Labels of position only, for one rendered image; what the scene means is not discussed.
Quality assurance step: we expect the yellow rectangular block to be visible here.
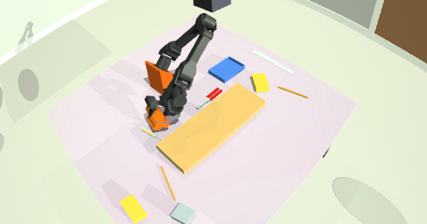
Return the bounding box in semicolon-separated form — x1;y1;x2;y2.
120;194;148;224
252;73;270;93

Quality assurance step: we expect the tan rectangular panel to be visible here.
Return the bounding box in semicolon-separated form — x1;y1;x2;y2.
156;83;266;175

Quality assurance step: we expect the awl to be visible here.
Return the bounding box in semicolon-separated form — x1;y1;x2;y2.
141;127;158;138

